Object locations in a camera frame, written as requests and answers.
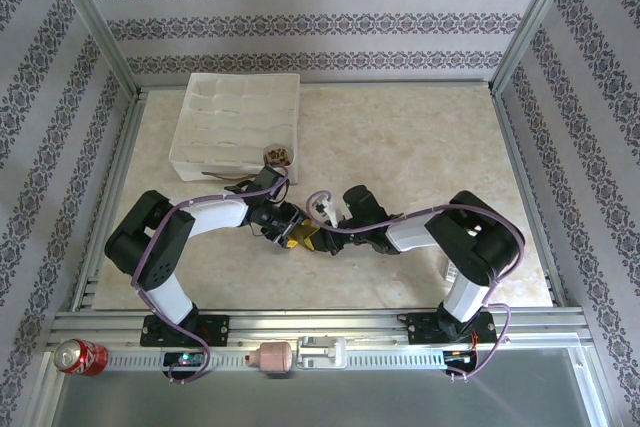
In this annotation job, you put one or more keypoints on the olive orange striped sock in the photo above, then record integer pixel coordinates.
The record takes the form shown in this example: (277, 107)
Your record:
(306, 236)

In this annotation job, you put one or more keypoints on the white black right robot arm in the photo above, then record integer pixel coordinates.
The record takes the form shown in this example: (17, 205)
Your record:
(465, 247)

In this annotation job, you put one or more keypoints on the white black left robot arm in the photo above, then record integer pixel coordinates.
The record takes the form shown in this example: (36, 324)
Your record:
(165, 257)

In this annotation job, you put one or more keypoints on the white fabric divided organizer box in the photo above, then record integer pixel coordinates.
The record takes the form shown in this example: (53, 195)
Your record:
(235, 122)

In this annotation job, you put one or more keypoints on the pink plastic bottle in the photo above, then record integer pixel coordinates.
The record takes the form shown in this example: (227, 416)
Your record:
(270, 358)

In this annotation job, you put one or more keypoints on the grey metal plate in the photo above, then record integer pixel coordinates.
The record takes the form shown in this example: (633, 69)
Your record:
(325, 399)

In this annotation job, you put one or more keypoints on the small circuit board with lights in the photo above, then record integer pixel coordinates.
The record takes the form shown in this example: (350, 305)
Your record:
(186, 359)

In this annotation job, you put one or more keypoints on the red soda can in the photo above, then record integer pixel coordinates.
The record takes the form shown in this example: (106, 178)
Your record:
(80, 358)

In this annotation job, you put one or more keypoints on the aluminium front frame rail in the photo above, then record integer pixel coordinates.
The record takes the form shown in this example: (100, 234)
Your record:
(310, 324)

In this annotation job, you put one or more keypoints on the white plastic bracket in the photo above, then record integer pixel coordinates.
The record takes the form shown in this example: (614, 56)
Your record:
(322, 353)

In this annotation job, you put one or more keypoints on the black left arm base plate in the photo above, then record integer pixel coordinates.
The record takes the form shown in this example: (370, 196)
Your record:
(212, 329)

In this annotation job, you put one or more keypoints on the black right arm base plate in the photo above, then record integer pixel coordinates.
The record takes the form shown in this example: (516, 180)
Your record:
(425, 327)

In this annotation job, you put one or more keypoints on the aluminium side frame rail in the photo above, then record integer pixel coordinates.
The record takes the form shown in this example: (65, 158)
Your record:
(112, 172)
(525, 172)

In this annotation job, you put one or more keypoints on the aluminium frame post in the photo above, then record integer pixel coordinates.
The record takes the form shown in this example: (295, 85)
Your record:
(532, 17)
(95, 22)

